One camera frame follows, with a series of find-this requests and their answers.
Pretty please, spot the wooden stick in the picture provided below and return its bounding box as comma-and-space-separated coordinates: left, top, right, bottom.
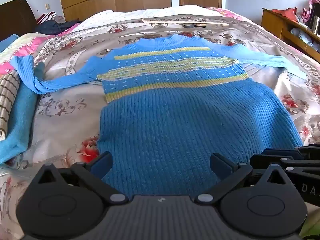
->
142, 18, 229, 26

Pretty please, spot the dark wooden headboard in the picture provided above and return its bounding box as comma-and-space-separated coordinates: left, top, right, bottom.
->
0, 0, 38, 42

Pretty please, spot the pink quilt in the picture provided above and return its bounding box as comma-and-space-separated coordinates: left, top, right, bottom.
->
0, 31, 65, 75

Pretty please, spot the blue pillow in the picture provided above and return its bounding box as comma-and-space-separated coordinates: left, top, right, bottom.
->
0, 34, 18, 53

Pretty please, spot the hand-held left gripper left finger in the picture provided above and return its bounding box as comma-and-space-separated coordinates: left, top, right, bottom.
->
34, 151, 127, 204

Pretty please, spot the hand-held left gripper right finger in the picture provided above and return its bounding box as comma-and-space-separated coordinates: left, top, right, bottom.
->
194, 152, 289, 204

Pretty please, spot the blue striped knit sweater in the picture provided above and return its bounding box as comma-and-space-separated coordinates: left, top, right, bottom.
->
10, 34, 307, 198

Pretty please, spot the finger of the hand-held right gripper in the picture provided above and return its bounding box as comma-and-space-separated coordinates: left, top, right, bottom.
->
249, 154, 320, 180
261, 144, 320, 161

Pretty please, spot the white bed sheet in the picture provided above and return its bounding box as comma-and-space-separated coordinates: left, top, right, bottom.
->
72, 5, 223, 30

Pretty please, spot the beige plaid cloth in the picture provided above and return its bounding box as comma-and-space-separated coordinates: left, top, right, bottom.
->
0, 70, 20, 139

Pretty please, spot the folded blue towel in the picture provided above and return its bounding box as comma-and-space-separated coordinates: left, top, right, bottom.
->
0, 62, 45, 164

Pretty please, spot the red cloth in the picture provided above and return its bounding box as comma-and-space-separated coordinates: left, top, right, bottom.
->
271, 7, 299, 23

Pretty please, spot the dark clothes pile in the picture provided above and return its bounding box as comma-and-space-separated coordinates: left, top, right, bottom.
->
35, 11, 82, 35

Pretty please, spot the floral bedspread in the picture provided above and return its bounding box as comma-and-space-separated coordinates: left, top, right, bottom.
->
0, 10, 320, 240

